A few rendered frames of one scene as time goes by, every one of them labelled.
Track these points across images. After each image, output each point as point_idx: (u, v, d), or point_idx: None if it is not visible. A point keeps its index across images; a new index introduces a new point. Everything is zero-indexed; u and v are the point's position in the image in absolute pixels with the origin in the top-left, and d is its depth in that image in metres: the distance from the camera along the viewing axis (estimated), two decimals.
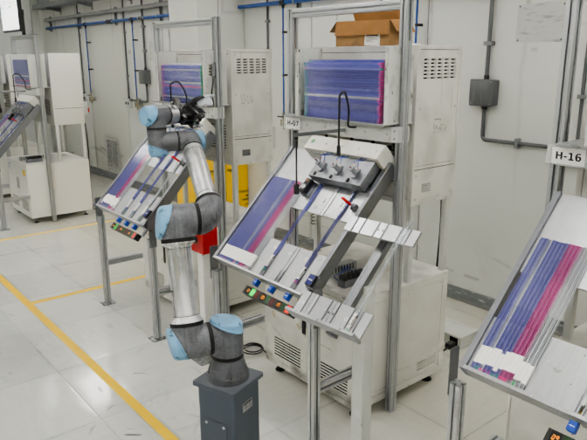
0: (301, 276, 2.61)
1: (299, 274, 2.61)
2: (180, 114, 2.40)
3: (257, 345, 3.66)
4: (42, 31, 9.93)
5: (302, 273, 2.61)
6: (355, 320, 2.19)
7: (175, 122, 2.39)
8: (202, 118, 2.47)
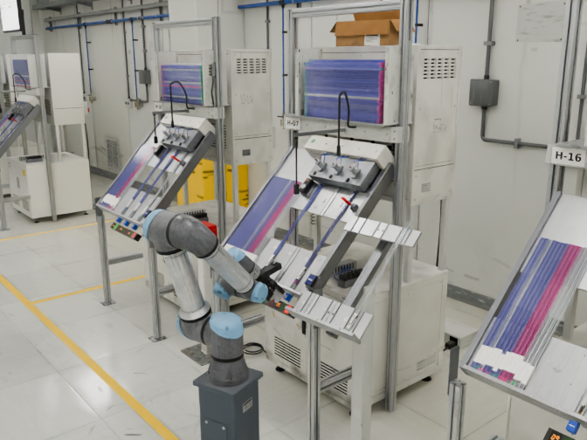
0: (301, 276, 2.61)
1: (299, 274, 2.61)
2: None
3: (257, 345, 3.66)
4: (42, 31, 9.93)
5: (302, 273, 2.61)
6: (355, 320, 2.19)
7: None
8: None
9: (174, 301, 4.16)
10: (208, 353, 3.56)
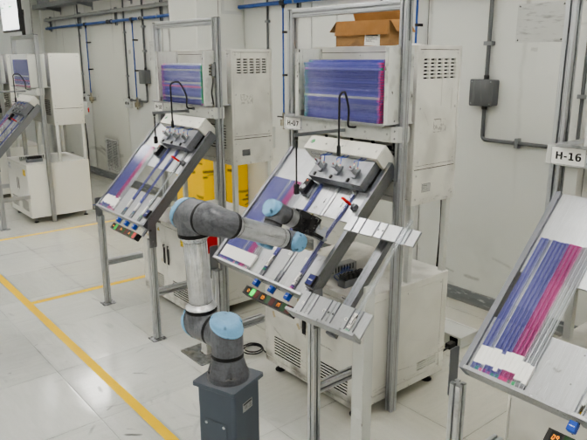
0: (297, 282, 2.60)
1: (294, 279, 2.60)
2: None
3: (257, 345, 3.66)
4: (42, 31, 9.93)
5: (298, 278, 2.60)
6: (355, 320, 2.19)
7: (295, 210, 2.50)
8: (313, 217, 2.60)
9: (174, 301, 4.16)
10: (208, 353, 3.56)
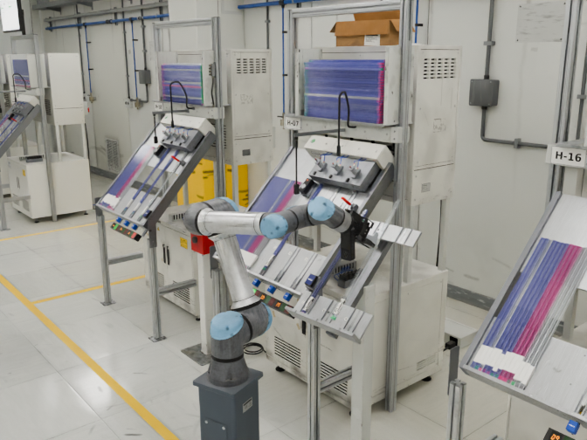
0: (308, 307, 2.34)
1: (306, 305, 2.34)
2: None
3: (257, 345, 3.66)
4: (42, 31, 9.93)
5: (309, 304, 2.34)
6: (341, 306, 2.13)
7: (347, 211, 2.04)
8: None
9: (174, 301, 4.16)
10: (208, 353, 3.56)
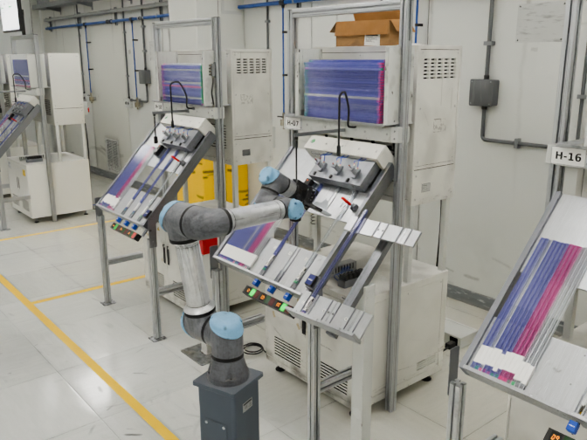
0: (308, 307, 2.34)
1: (306, 305, 2.34)
2: (290, 182, 2.50)
3: (257, 345, 3.66)
4: (42, 31, 9.93)
5: (309, 304, 2.34)
6: (303, 272, 2.61)
7: (293, 180, 2.46)
8: None
9: (174, 301, 4.16)
10: (208, 353, 3.56)
